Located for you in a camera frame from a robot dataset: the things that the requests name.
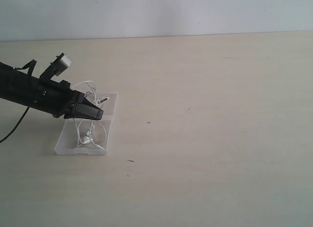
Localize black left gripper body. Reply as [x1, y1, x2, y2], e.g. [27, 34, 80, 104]
[35, 79, 84, 118]

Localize white wired earphones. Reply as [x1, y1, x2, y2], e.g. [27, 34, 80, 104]
[73, 80, 110, 150]

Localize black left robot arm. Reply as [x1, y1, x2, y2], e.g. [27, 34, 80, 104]
[0, 63, 103, 120]

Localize clear plastic hinged case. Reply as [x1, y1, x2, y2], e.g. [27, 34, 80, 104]
[54, 93, 117, 155]

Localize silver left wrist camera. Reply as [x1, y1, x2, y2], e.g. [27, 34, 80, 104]
[50, 53, 72, 76]

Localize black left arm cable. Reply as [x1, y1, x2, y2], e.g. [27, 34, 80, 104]
[0, 60, 37, 143]

